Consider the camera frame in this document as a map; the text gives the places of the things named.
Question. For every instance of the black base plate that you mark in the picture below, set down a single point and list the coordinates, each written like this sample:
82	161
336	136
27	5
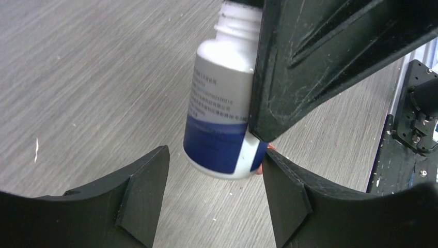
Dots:
407	151

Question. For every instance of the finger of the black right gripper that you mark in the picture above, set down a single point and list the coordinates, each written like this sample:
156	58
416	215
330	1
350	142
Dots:
310	51

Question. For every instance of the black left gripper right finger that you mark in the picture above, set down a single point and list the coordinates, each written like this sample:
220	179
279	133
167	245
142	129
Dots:
308	210

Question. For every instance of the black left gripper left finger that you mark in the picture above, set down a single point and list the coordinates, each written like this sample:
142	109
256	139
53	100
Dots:
121	209

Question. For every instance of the white capped pill bottle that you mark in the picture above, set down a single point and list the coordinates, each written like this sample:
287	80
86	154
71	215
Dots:
216	139

